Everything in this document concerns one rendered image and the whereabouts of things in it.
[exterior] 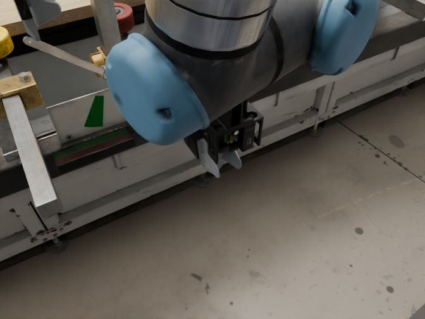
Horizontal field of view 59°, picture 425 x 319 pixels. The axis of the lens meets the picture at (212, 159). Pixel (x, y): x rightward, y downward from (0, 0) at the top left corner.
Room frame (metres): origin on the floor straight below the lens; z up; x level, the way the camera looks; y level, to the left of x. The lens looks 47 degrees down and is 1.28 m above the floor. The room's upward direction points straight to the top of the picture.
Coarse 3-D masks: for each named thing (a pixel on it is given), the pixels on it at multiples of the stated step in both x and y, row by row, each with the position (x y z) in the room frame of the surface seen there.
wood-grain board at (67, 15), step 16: (0, 0) 0.84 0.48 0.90; (64, 0) 0.84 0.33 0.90; (80, 0) 0.84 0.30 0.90; (128, 0) 0.86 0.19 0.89; (144, 0) 0.88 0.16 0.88; (0, 16) 0.76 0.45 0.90; (16, 16) 0.76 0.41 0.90; (64, 16) 0.79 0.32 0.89; (80, 16) 0.80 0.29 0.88; (16, 32) 0.74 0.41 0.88
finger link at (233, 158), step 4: (224, 152) 0.40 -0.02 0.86; (228, 152) 0.40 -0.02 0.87; (232, 152) 0.39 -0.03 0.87; (236, 152) 0.39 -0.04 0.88; (220, 156) 0.40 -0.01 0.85; (224, 156) 0.40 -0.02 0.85; (228, 156) 0.39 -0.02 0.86; (232, 156) 0.39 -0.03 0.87; (236, 156) 0.38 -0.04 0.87; (220, 160) 0.40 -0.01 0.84; (224, 160) 0.41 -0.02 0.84; (228, 160) 0.39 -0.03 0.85; (232, 160) 0.39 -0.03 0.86; (236, 160) 0.38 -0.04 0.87; (240, 160) 0.37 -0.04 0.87; (216, 164) 0.40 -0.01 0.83; (220, 164) 0.40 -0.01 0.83; (232, 164) 0.39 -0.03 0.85; (236, 164) 0.38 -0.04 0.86; (240, 164) 0.37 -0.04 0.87
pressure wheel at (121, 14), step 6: (114, 6) 0.80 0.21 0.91; (120, 6) 0.80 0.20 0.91; (126, 6) 0.79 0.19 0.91; (120, 12) 0.77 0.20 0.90; (126, 12) 0.77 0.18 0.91; (132, 12) 0.78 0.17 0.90; (120, 18) 0.74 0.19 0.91; (126, 18) 0.75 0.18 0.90; (132, 18) 0.77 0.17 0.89; (120, 24) 0.74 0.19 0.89; (126, 24) 0.75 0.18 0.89; (132, 24) 0.76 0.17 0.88; (120, 30) 0.74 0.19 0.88; (126, 30) 0.75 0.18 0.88
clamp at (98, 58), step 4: (124, 40) 0.72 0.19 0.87; (100, 48) 0.69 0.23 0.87; (96, 52) 0.67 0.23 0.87; (100, 52) 0.67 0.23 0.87; (92, 56) 0.66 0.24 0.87; (96, 56) 0.66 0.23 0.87; (100, 56) 0.66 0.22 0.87; (104, 56) 0.66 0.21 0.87; (92, 60) 0.65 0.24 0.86; (96, 60) 0.65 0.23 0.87; (100, 60) 0.65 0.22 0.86; (104, 60) 0.65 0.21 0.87; (96, 64) 0.64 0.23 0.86; (100, 64) 0.65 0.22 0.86; (104, 64) 0.65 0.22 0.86; (96, 76) 0.66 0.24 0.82; (100, 76) 0.64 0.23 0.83
